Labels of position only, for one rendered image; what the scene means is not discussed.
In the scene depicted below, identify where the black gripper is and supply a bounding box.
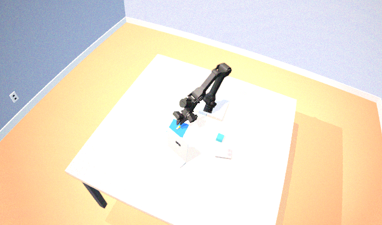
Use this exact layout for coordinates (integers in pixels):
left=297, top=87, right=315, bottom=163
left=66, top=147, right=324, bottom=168
left=173, top=108, right=194, bottom=125

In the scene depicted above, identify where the blue flat square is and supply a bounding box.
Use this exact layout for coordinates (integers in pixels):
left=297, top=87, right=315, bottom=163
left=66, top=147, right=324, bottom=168
left=169, top=119, right=189, bottom=137

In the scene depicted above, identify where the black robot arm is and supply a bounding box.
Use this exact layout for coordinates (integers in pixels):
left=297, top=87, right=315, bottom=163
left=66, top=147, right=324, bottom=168
left=179, top=63, right=232, bottom=123

